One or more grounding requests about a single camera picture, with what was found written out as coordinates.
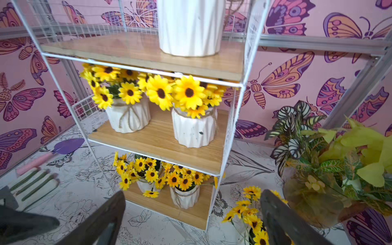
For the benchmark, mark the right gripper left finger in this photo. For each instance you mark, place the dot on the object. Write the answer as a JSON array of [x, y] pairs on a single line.
[[102, 227]]

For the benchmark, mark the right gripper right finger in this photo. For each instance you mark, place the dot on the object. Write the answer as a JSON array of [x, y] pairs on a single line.
[[284, 226]]

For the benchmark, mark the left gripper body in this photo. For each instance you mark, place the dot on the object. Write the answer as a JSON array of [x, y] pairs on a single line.
[[18, 226]]

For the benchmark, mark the sunflower pot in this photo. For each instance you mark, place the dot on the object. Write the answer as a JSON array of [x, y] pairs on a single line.
[[193, 28], [246, 218], [184, 184], [147, 173], [118, 92], [192, 103]]

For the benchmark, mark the white green gardening glove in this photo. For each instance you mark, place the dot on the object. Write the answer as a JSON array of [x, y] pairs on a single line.
[[27, 189]]

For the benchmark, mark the green leafy potted plant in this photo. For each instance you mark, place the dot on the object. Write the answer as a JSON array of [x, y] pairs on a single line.
[[331, 175]]

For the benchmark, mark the purple pink garden trowel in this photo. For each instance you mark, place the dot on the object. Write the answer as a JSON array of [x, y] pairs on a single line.
[[62, 148]]

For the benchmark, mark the white wire wooden shelf unit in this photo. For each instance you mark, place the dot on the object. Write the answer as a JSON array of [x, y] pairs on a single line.
[[140, 51]]

